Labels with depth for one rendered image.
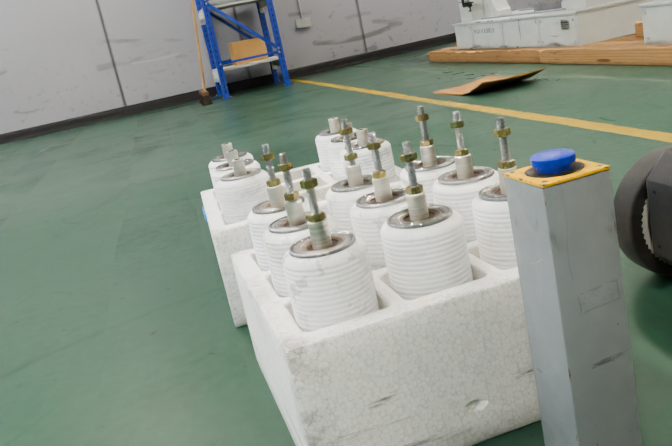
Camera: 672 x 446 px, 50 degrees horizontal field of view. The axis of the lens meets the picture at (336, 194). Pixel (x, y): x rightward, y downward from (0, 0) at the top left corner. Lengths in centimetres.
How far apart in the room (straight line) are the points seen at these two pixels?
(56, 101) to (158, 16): 121
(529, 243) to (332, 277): 21
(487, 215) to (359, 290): 18
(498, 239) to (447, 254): 8
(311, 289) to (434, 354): 15
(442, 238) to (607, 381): 22
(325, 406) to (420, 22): 694
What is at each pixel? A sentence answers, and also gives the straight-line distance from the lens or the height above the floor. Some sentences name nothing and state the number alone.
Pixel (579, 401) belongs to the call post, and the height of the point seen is 10.
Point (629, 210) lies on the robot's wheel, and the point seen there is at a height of 13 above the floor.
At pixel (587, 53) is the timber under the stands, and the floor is 6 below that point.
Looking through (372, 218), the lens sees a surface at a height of 24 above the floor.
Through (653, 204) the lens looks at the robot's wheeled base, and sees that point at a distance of 114.
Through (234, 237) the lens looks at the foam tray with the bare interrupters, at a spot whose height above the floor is 16.
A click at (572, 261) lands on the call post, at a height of 24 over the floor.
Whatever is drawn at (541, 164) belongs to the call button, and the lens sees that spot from 68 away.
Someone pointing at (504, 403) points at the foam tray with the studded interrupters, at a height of 4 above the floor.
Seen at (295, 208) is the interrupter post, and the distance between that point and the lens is 90.
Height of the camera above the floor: 49
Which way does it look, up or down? 13 degrees down
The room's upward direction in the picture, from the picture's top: 12 degrees counter-clockwise
